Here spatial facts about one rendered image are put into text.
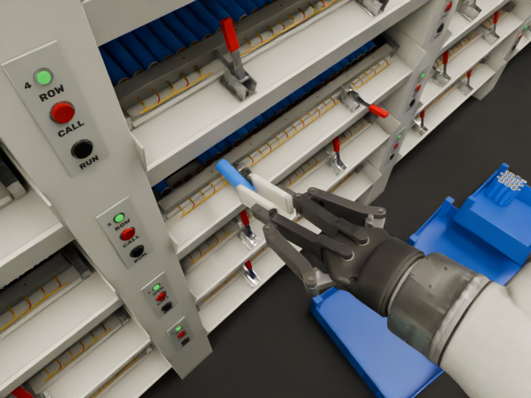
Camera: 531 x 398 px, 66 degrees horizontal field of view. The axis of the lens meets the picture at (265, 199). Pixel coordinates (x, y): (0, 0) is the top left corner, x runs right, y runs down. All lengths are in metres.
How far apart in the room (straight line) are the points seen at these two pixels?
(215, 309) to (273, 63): 0.59
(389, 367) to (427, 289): 0.73
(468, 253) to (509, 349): 0.95
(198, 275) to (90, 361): 0.23
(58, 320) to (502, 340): 0.50
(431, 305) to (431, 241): 0.91
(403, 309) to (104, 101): 0.31
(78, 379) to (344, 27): 0.69
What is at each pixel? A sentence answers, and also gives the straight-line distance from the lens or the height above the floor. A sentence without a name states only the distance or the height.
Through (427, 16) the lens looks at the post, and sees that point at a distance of 0.88.
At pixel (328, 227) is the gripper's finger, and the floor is 0.64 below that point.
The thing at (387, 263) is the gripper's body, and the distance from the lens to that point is 0.40.
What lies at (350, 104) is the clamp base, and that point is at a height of 0.52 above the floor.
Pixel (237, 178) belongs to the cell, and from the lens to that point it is 0.54.
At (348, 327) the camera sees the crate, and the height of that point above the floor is 0.00.
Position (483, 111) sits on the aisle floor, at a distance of 1.73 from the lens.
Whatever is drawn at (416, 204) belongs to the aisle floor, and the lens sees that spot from 1.34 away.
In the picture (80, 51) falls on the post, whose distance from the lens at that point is 0.36.
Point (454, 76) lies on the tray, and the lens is 1.28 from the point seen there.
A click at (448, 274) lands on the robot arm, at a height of 0.71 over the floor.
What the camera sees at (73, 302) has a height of 0.51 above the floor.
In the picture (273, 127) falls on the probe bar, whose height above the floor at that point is 0.55.
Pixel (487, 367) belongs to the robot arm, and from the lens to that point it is 0.37.
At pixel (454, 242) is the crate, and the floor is 0.00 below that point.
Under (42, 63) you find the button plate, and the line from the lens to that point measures 0.35.
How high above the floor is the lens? 1.04
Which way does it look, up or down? 55 degrees down
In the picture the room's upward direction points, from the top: straight up
